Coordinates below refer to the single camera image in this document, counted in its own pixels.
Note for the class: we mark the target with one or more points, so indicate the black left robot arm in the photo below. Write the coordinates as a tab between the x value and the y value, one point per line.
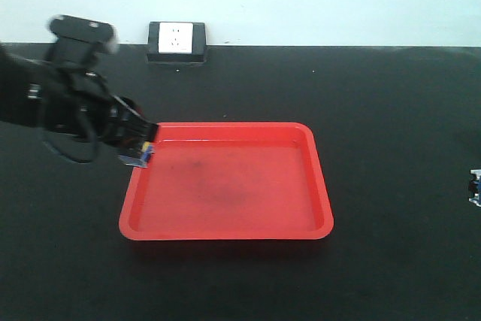
39	94

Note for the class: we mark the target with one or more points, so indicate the black wrist camera on left gripper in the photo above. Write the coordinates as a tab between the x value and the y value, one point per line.
79	41

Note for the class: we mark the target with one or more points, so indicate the black white socket box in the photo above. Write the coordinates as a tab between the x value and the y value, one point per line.
176	42

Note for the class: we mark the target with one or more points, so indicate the red plastic tray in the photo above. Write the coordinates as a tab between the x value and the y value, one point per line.
229	181

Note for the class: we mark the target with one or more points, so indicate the red mushroom push button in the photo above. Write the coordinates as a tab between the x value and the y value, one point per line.
139	156

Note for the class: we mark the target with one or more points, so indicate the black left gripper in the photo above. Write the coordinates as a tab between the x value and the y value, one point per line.
80	106

